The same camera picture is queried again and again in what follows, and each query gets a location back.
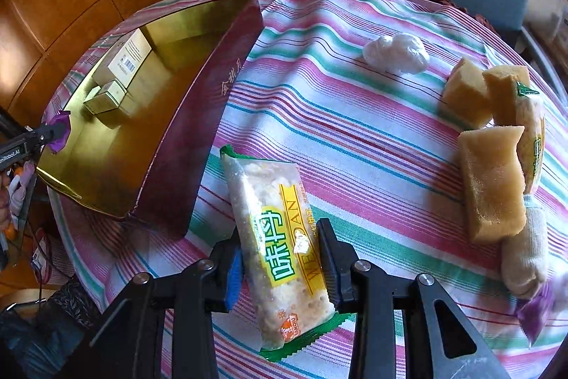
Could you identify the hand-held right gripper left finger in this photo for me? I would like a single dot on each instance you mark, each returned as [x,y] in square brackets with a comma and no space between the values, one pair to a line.
[235,277]

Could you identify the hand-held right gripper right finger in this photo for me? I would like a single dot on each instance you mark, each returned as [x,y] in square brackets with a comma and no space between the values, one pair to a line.
[333,274]

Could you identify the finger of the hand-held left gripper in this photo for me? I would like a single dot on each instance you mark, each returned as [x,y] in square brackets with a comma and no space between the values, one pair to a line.
[42,135]

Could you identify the purple snack packet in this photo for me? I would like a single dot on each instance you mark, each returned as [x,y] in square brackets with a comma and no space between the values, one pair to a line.
[538,310]
[60,132]

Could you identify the green yellow cracker packet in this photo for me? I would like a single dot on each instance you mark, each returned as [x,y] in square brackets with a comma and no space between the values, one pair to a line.
[534,139]
[275,228]

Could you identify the maroon gift box gold interior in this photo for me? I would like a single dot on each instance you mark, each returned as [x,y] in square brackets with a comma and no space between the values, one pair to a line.
[133,152]

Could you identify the white cream biscuit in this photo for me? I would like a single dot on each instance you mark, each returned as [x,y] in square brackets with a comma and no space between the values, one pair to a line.
[528,250]

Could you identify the person's left hand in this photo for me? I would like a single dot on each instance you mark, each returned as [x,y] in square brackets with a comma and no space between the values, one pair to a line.
[18,190]

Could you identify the small gold box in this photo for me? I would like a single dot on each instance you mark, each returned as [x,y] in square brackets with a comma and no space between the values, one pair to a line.
[104,98]

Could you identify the cream box with barcode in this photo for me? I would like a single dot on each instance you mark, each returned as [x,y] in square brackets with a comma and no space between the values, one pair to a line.
[122,59]

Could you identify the dark patterned clothing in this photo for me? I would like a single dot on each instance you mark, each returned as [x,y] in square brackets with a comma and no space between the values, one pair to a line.
[66,308]

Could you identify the long yellow sponge block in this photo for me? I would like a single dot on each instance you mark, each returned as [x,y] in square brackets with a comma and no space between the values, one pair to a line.
[490,183]

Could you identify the crumpled white plastic bag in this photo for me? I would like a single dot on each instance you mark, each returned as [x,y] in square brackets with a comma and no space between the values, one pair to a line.
[397,50]

